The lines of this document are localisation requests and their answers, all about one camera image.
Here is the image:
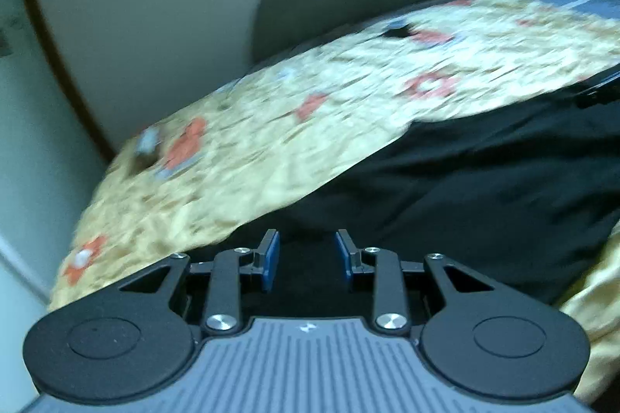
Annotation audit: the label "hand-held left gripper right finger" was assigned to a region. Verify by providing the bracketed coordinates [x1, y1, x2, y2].
[334, 228, 501, 333]

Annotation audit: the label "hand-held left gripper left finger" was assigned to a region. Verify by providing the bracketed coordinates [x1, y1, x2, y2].
[119, 228, 282, 334]

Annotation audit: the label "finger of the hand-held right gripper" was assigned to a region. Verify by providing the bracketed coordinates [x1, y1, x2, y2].
[575, 65, 620, 110]

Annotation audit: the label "black pants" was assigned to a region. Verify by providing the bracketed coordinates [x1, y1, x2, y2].
[191, 69, 620, 318]

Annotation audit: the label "grey-blue striped cloth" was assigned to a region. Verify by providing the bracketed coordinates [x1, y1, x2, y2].
[520, 0, 620, 24]

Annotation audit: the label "cream floral printed blanket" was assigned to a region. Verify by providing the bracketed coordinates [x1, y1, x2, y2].
[48, 0, 620, 313]

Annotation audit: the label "pale yellow cloth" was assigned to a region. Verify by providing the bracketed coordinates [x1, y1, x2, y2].
[557, 241, 620, 401]

